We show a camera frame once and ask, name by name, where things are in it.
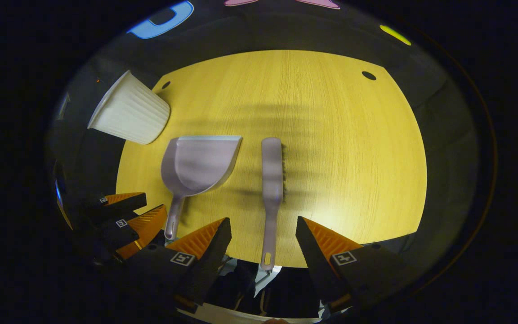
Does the grey plastic dustpan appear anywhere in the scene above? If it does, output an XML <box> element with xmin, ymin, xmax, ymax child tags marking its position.
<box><xmin>160</xmin><ymin>135</ymin><xmax>243</xmax><ymax>241</ymax></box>

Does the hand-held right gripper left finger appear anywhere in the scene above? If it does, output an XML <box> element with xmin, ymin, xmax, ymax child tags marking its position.
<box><xmin>122</xmin><ymin>217</ymin><xmax>232</xmax><ymax>312</ymax></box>

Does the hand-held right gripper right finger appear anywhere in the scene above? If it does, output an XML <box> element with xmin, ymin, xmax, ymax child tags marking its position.
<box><xmin>295</xmin><ymin>216</ymin><xmax>421</xmax><ymax>314</ymax></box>

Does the small grey broom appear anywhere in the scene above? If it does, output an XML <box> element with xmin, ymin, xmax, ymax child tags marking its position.
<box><xmin>259</xmin><ymin>136</ymin><xmax>287</xmax><ymax>272</ymax></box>

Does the white ribbed garbage bin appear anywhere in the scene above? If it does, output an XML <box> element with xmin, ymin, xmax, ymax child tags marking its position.
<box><xmin>87</xmin><ymin>69</ymin><xmax>171</xmax><ymax>146</ymax></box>

